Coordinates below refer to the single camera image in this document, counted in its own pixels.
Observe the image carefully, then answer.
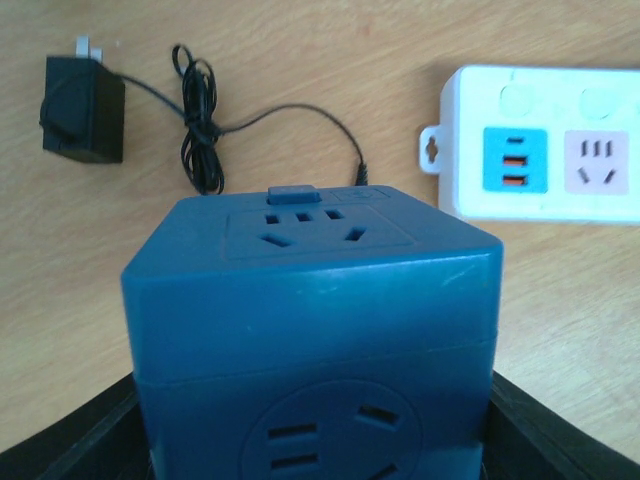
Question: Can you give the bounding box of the dark blue adapter base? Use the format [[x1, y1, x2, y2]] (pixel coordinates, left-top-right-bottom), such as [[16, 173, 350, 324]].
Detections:
[[121, 186, 503, 479]]

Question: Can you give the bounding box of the black adapter with thin cable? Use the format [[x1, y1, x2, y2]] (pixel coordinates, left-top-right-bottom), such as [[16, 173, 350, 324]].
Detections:
[[39, 36, 369, 195]]

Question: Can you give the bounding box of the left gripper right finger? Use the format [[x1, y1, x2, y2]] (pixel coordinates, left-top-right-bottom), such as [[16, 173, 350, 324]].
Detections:
[[480, 372, 639, 480]]

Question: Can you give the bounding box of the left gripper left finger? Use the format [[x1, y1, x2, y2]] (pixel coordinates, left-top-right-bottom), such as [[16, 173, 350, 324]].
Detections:
[[1, 375, 153, 480]]

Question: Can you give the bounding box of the white power strip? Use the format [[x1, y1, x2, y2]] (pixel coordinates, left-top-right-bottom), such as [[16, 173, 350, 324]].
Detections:
[[418, 65, 639, 224]]

